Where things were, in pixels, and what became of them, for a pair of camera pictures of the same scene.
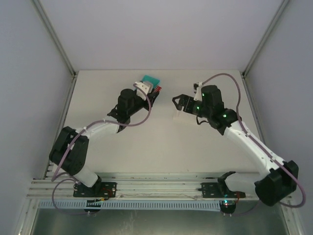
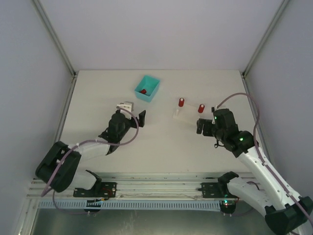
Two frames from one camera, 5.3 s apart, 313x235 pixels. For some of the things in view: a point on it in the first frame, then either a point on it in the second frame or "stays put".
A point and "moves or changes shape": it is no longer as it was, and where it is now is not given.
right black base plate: x=219 y=190 stays put
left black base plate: x=101 y=189 stays put
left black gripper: x=151 y=97 to x=134 y=122
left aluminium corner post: x=40 y=10 stays put
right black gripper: x=185 y=103 to x=207 y=129
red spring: x=157 y=89 moves or changes shape
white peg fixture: x=183 y=117 stays put
